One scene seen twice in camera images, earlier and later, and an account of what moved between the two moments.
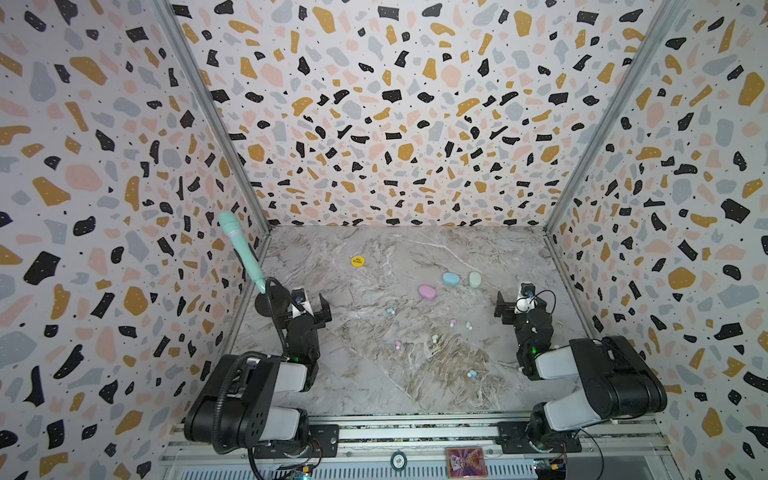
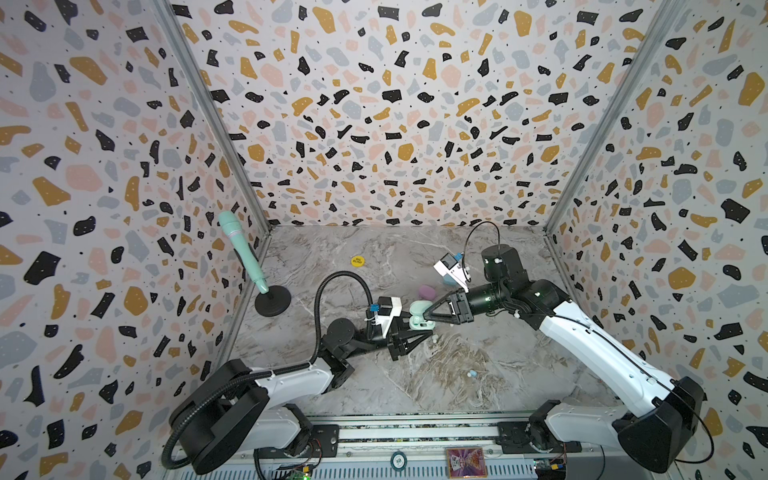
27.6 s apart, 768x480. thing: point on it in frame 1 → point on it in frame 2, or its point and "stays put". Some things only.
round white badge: (398, 461) stays put
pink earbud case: (427, 292) stays put
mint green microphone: (231, 224) stays put
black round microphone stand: (274, 303) stays put
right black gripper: (510, 306) → (459, 305)
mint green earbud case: (475, 279) → (417, 320)
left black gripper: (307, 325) → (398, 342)
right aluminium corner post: (666, 17) stays put
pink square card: (466, 463) stays put
